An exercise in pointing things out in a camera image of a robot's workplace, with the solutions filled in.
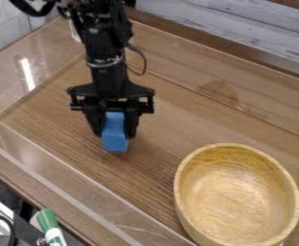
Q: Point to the brown wooden bowl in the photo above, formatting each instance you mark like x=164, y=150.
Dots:
x=237, y=198

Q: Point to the green white marker pen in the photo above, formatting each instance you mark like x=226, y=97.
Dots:
x=50, y=227

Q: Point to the clear acrylic tray wall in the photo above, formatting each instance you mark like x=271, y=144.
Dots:
x=90, y=211

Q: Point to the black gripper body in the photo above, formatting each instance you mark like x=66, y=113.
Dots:
x=111, y=92

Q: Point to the blue rectangular block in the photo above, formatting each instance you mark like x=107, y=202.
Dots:
x=115, y=140

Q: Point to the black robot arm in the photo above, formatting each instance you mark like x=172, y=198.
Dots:
x=104, y=30

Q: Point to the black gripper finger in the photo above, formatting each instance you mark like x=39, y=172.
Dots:
x=95, y=119
x=131, y=122

